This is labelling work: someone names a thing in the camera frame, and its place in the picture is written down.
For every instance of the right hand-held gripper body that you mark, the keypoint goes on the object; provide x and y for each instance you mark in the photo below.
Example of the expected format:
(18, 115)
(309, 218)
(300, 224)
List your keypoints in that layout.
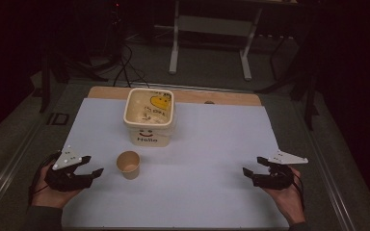
(287, 158)

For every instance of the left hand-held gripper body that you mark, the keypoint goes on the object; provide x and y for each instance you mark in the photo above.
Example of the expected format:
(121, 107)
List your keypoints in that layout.
(66, 157)

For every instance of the person's right hand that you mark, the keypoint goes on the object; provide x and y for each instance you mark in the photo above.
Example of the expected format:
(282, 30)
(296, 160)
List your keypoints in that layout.
(289, 200)

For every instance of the person's left hand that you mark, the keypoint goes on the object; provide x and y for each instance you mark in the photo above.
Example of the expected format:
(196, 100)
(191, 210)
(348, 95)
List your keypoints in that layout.
(49, 197)

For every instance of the brown paper cup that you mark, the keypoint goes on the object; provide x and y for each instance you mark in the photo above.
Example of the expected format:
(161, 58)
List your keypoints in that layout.
(128, 166)

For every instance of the black square floor plate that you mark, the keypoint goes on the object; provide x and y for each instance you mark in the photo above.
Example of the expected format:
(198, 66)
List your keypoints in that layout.
(58, 119)

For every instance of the white table mat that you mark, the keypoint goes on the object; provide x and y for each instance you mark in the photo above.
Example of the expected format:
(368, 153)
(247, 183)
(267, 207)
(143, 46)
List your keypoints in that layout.
(199, 166)

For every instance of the cream plastic bucket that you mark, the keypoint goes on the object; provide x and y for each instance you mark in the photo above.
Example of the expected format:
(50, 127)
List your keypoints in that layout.
(148, 136)

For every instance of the black tripod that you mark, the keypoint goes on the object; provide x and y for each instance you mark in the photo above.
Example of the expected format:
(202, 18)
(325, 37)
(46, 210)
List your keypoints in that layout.
(308, 96)

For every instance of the white metal table frame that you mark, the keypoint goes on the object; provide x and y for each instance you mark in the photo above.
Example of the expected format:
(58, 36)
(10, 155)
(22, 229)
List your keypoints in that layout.
(247, 61)

